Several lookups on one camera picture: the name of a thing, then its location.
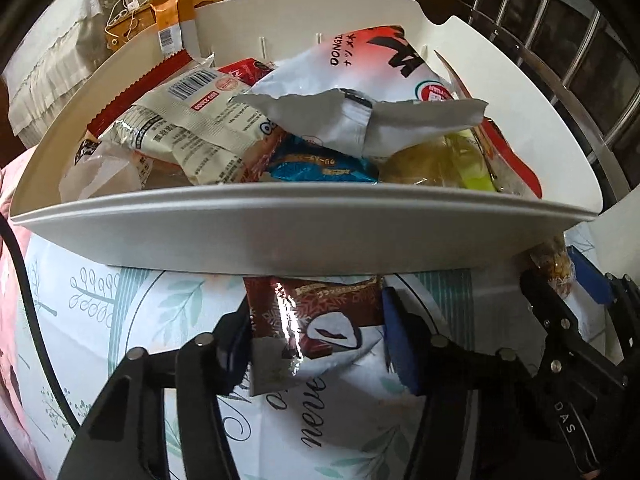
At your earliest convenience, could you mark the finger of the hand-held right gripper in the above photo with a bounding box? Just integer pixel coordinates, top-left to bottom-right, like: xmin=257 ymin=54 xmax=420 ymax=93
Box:
xmin=519 ymin=271 xmax=583 ymax=348
xmin=567 ymin=247 xmax=640 ymax=322

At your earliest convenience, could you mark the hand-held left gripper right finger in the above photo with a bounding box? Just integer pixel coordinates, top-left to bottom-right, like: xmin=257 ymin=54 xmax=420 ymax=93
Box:
xmin=382 ymin=286 xmax=541 ymax=480

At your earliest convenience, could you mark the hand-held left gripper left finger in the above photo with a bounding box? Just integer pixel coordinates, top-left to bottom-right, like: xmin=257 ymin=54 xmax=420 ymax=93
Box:
xmin=57 ymin=310 xmax=253 ymax=480

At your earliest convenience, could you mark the clear nut snack packet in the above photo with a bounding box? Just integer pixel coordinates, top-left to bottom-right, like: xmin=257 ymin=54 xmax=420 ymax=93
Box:
xmin=530 ymin=237 xmax=576 ymax=298

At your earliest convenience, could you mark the brown white snack packet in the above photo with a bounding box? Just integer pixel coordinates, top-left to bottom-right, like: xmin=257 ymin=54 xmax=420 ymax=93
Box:
xmin=244 ymin=275 xmax=388 ymax=398

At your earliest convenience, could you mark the white plastic storage box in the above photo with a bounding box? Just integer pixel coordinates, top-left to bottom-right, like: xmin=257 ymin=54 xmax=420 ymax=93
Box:
xmin=7 ymin=0 xmax=606 ymax=278

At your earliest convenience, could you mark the green snack packet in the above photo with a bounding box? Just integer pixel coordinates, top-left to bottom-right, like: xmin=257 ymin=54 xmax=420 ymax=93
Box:
xmin=445 ymin=132 xmax=498 ymax=192

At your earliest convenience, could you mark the yellow rice cracker packet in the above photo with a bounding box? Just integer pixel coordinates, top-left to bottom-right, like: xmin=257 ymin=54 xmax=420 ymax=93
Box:
xmin=380 ymin=137 xmax=466 ymax=188

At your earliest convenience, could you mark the blue snack packet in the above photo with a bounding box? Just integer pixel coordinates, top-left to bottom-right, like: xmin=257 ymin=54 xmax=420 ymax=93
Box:
xmin=267 ymin=135 xmax=381 ymax=184

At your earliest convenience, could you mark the beige barcode snack packet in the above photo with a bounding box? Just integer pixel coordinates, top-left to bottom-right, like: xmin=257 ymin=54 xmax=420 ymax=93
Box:
xmin=97 ymin=67 xmax=281 ymax=188

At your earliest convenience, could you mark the white red snack bag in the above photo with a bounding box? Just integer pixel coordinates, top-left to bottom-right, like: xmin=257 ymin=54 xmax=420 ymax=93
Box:
xmin=232 ymin=24 xmax=491 ymax=158

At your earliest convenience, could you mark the red zigzag edged packet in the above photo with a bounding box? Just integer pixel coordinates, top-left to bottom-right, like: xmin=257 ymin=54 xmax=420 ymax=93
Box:
xmin=87 ymin=52 xmax=216 ymax=136

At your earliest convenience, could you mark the orange snack packet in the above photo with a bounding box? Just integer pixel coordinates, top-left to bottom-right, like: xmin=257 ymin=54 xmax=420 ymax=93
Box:
xmin=151 ymin=0 xmax=201 ymax=58

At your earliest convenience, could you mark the pink quilt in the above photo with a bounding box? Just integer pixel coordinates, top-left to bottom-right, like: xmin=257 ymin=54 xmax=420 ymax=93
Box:
xmin=0 ymin=150 xmax=56 ymax=480

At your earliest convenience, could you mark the metal window grille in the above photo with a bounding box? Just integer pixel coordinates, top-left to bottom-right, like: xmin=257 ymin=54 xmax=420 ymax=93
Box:
xmin=395 ymin=0 xmax=640 ymax=181

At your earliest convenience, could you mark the lace-covered piano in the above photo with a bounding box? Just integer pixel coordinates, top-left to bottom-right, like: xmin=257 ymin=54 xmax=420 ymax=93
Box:
xmin=0 ymin=0 xmax=131 ymax=136

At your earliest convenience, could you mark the black cable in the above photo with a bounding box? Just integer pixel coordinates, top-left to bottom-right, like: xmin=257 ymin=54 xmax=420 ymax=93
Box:
xmin=0 ymin=212 xmax=81 ymax=433

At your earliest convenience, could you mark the white charger cable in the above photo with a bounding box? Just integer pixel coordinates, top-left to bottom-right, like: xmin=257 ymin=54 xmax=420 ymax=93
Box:
xmin=102 ymin=0 xmax=153 ymax=48

